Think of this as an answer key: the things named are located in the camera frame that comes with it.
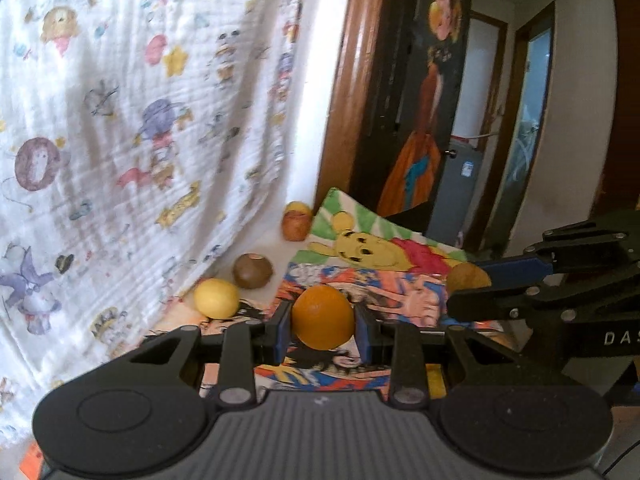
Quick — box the orange mandarin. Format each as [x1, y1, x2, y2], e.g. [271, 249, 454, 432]
[292, 285, 355, 351]

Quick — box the small tan round fruit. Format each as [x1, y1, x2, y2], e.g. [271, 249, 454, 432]
[446, 262, 491, 295]

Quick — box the Luffy anime drawing mat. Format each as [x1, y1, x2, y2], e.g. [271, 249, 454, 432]
[256, 262, 491, 392]

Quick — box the yellow lemon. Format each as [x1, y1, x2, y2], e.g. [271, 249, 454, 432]
[193, 278, 240, 320]

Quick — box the brown kiwi fruit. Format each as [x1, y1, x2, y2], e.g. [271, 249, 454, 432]
[232, 252, 273, 289]

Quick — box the grey appliance with sticker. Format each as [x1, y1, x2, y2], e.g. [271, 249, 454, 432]
[426, 139, 483, 246]

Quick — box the reddish passion fruit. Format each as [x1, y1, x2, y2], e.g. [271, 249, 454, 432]
[281, 210, 312, 242]

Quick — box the Winnie the Pooh drawing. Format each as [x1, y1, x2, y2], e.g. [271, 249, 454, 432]
[293, 188, 468, 276]

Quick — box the small yellow fruit behind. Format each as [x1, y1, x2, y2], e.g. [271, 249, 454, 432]
[284, 200, 312, 216]

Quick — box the painting of orange-dressed figure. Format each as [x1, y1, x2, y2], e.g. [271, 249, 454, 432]
[350, 0, 472, 218]

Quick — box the white cartoon print cloth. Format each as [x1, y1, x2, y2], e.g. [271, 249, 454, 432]
[1, 0, 303, 448]

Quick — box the wooden door frame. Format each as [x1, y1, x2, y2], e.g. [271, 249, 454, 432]
[314, 0, 386, 206]

